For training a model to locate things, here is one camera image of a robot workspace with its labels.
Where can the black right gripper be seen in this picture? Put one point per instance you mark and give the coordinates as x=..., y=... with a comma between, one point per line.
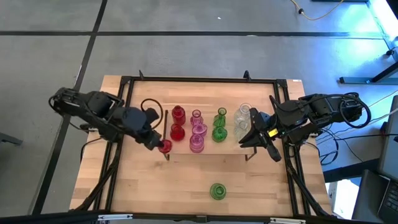
x=262, y=124

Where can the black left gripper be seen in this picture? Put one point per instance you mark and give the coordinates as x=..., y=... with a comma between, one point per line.
x=146, y=135

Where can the red ribbed cylinder glass vase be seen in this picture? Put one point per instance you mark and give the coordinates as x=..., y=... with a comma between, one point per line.
x=166, y=147

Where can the small clear glass vase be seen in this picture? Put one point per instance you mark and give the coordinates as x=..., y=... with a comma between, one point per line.
x=242, y=129

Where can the red wide-mouthed glass vase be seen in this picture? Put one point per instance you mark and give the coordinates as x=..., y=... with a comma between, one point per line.
x=177, y=133

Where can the round green glass vase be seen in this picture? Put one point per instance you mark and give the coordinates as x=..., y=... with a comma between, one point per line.
x=219, y=135

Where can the red long-necked glass vase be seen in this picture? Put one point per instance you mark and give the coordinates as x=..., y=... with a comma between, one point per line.
x=178, y=116

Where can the slim green glass vase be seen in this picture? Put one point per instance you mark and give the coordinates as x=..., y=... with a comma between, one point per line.
x=220, y=119

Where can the large pink ribbed glass vase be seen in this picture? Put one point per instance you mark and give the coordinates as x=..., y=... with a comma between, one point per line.
x=196, y=144

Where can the small pink ribbed glass vase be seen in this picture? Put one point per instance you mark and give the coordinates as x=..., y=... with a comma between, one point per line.
x=200, y=129

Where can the pink diamond-cut glass vase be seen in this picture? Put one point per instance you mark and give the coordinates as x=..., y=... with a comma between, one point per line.
x=196, y=119

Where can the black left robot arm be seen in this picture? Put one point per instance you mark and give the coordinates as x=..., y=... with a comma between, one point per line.
x=99, y=105

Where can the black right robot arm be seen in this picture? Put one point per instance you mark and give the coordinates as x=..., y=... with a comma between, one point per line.
x=320, y=109

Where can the wooden shelf with black legs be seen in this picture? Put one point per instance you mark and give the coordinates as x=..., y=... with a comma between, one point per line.
x=186, y=149

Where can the large clear glass vase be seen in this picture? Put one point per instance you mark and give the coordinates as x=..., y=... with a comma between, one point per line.
x=243, y=112

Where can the large green patterned glass vase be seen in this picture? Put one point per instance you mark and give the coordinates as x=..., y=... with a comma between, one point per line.
x=217, y=191

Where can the black desk foot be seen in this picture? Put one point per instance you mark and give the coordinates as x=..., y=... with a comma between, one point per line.
x=357, y=80
x=348, y=172

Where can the dark computer monitor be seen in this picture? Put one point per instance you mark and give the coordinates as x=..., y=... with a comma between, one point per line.
x=388, y=149

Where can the grey metal foot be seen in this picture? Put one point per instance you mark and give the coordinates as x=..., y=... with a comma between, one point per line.
x=9, y=138

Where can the dark laptop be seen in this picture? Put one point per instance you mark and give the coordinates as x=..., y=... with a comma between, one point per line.
x=390, y=202

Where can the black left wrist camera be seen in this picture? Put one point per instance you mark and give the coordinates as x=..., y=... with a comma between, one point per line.
x=152, y=116

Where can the black aluminium table frame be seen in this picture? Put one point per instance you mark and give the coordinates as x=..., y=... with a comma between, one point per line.
x=217, y=79

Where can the silver bracket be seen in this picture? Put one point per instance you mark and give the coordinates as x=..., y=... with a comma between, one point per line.
x=115, y=216
x=287, y=221

